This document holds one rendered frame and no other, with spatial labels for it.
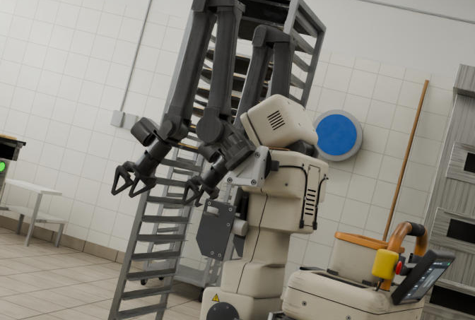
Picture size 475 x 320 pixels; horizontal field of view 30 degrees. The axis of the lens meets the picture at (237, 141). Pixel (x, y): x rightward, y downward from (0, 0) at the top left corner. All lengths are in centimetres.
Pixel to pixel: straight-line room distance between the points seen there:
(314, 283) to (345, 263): 17
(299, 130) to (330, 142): 436
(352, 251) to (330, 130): 451
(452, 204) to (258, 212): 348
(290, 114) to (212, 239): 42
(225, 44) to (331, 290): 74
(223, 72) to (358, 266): 65
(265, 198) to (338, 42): 466
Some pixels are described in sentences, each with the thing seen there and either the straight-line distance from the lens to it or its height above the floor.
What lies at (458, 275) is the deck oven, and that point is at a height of 71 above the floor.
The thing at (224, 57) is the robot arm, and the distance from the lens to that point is 248.
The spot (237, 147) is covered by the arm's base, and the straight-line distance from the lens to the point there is 239.
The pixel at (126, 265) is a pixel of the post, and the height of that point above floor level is 47.
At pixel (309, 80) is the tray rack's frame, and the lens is 448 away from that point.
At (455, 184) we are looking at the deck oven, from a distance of 593.
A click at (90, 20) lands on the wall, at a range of 773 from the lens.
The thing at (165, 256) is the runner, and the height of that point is 50.
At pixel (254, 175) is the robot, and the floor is 102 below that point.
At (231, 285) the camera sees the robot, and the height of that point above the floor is 70.
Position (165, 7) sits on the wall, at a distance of 751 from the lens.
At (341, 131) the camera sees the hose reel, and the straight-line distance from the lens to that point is 687.
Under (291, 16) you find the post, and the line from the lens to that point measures 392.
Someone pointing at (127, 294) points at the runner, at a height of 33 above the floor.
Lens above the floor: 103
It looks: 1 degrees up
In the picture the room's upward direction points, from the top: 15 degrees clockwise
